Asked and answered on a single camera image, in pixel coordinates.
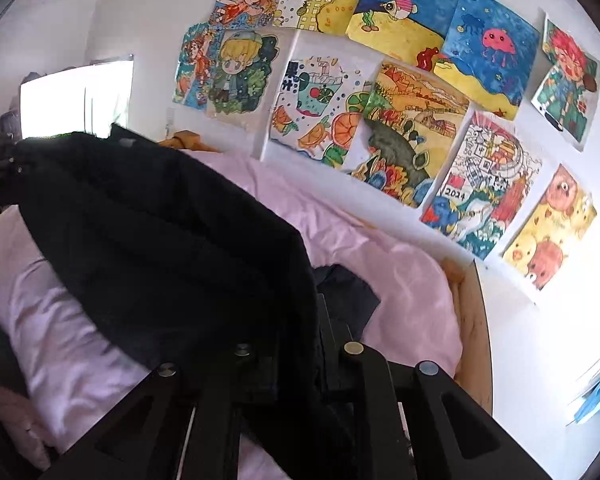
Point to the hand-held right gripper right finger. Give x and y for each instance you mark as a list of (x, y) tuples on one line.
[(352, 366)]

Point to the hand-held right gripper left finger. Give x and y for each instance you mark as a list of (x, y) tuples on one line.
[(245, 366)]

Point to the black padded jacket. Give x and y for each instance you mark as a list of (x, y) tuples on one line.
[(170, 245)]

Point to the window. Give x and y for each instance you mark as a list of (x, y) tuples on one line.
[(75, 100)]

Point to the pink blanket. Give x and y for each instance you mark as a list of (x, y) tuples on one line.
[(405, 285)]

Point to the white cabinet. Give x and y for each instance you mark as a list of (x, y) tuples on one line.
[(530, 385)]

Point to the swimming child drawing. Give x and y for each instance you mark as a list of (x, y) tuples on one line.
[(195, 67)]

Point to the dragon and buildings drawing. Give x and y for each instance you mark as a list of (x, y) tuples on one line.
[(485, 185)]

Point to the bears and chick drawing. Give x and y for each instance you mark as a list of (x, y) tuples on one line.
[(550, 232)]

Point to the landscape drawing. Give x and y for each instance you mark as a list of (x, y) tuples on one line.
[(410, 130)]

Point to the boat and oranges drawing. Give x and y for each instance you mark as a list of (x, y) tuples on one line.
[(315, 110)]

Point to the blond character drawing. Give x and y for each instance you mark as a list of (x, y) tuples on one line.
[(245, 75)]

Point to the orange-haired girl drawing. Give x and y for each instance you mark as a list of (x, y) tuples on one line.
[(250, 2)]

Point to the pink jellyfish drawing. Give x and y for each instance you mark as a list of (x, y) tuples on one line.
[(490, 55)]

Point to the red-haired character drawing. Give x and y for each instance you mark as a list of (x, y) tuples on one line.
[(567, 85)]

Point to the fish drawing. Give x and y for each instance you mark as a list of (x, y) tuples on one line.
[(405, 15)]

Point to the wooden bed frame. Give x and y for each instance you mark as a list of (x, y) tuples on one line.
[(472, 360)]

